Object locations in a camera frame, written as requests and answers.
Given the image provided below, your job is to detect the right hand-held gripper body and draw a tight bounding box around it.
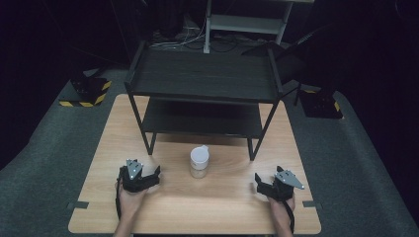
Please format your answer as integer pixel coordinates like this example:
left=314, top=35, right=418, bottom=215
left=256, top=165, right=305, bottom=202

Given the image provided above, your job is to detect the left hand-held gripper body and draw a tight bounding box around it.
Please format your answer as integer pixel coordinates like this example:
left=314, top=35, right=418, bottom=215
left=118, top=158, right=161, bottom=194

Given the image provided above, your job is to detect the black two-tier shelf rack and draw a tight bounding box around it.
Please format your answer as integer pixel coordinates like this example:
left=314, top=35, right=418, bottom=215
left=124, top=39, right=285, bottom=162

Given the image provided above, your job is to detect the person's right hand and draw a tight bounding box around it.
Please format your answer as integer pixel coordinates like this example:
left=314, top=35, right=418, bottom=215
left=265, top=193, right=296, bottom=224

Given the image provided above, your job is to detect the person's left hand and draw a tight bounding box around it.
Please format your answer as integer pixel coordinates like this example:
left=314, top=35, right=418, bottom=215
left=118, top=182, right=160, bottom=219

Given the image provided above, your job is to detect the grey tape strip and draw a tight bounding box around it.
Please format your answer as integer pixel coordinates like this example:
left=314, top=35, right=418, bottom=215
left=301, top=199, right=323, bottom=210
left=66, top=200, right=90, bottom=210

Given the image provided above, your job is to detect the black yellow striped base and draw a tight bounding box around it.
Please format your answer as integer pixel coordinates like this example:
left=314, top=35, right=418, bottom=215
left=297, top=88, right=345, bottom=120
left=58, top=76, right=113, bottom=109

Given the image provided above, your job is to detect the white metal stand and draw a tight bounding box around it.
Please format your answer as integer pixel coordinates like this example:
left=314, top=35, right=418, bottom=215
left=203, top=0, right=315, bottom=54

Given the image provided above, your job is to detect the black gripper strap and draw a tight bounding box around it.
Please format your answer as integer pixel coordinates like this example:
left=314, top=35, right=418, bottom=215
left=114, top=179, right=123, bottom=220
left=284, top=199, right=295, bottom=233

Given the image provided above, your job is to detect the bundle of floor cables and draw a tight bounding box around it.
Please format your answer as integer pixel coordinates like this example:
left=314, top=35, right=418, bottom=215
left=149, top=16, right=275, bottom=53

